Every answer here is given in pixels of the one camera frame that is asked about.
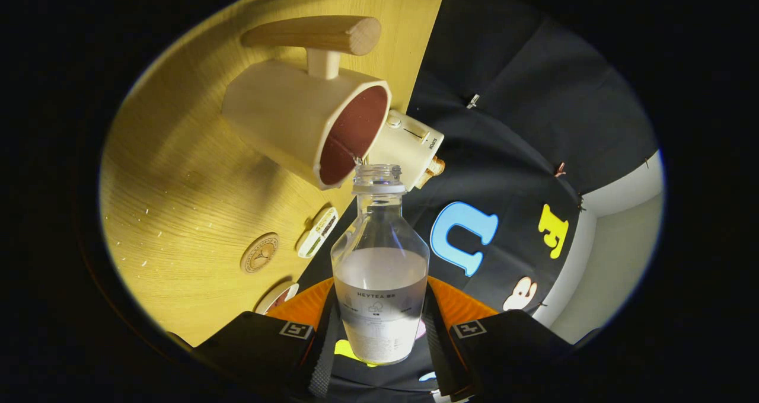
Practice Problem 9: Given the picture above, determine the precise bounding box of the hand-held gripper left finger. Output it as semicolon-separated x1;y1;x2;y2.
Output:
193;277;336;401

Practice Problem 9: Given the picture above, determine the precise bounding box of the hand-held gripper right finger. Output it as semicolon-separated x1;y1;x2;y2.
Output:
423;276;576;402

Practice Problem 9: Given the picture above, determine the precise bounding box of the clear juice bottle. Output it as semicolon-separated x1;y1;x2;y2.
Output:
330;164;430;366

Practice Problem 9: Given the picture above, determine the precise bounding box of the round wooden coaster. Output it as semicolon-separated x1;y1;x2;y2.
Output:
240;232;280;274

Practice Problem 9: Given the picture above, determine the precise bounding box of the cream cup with wooden handle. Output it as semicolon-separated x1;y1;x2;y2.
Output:
221;15;393;191

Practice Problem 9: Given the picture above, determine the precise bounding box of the brown meat piece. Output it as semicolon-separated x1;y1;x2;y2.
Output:
270;289;297;312

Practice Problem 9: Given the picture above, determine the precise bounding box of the white round plate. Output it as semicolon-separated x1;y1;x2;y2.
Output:
255;282;300;316

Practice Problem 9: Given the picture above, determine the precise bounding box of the white divided seed dish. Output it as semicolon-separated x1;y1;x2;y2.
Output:
296;206;339;259

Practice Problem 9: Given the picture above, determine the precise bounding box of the toasted bread slice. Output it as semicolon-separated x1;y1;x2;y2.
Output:
415;157;446;189

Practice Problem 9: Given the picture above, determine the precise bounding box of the cream toaster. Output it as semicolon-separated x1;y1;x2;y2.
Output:
368;110;445;191

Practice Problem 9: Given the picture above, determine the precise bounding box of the wooden table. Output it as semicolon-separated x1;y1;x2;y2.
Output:
98;0;447;347

